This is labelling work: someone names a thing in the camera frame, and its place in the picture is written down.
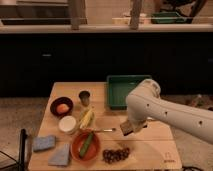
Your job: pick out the grey blue cloth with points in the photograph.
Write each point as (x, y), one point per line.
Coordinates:
(60, 157)

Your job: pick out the green cucumber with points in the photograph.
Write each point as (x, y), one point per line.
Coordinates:
(86, 145)

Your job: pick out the blue sponge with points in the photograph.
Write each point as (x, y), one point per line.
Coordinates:
(44, 143)

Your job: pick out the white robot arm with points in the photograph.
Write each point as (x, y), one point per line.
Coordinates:
(144, 101)

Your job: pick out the black stand pole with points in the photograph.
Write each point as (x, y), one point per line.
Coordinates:
(23, 137)

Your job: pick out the green background bin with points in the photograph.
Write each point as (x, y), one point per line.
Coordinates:
(167, 18)

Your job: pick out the orange fruit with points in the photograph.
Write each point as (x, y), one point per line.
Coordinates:
(62, 108)

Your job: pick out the bunch of dark grapes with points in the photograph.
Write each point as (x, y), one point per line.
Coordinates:
(110, 156)

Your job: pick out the white paper cup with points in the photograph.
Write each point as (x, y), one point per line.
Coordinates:
(67, 124)

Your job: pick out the green plastic tray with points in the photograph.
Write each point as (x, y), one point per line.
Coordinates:
(119, 86)

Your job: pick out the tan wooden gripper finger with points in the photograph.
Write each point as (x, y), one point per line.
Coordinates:
(137, 127)

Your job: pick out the dark brown bowl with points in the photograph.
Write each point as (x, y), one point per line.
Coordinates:
(59, 101)

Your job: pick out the orange plate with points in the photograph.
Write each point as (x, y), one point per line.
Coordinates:
(92, 151)

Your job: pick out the metal spoon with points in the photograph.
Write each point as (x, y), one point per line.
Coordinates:
(105, 130)

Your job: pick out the small metal cup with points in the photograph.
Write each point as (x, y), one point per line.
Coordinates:
(84, 98)

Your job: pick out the brown whiteboard eraser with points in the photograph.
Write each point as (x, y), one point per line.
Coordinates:
(126, 127)

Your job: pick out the yellow corn cob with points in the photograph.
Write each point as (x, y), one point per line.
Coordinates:
(86, 120)

